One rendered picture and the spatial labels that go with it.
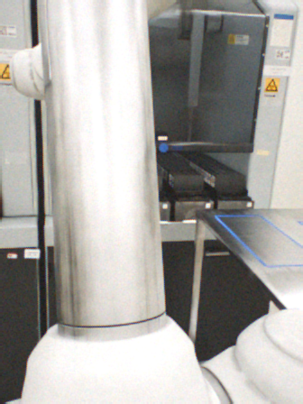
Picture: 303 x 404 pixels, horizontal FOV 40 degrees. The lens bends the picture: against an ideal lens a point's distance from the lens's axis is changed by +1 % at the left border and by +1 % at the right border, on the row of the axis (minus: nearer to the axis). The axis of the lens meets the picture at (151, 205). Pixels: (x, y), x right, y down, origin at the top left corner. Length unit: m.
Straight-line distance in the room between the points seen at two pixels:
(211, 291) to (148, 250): 1.22
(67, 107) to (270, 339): 0.28
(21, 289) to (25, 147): 0.46
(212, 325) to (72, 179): 1.34
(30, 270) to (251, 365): 1.08
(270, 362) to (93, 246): 0.19
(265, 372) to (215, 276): 1.15
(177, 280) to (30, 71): 0.89
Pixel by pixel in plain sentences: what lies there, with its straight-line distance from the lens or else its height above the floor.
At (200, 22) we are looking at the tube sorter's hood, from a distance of 1.44.
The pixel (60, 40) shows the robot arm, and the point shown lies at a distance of 0.39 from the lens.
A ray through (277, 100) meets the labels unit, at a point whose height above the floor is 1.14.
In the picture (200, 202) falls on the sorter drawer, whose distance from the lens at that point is 1.42.
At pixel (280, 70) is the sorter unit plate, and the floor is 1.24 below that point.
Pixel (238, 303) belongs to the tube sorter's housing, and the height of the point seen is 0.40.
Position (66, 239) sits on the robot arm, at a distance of 0.36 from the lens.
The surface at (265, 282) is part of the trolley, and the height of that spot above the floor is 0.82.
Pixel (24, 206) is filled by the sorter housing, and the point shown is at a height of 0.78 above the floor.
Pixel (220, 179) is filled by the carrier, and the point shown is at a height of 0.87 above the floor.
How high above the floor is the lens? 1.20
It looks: 17 degrees down
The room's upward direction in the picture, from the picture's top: 3 degrees clockwise
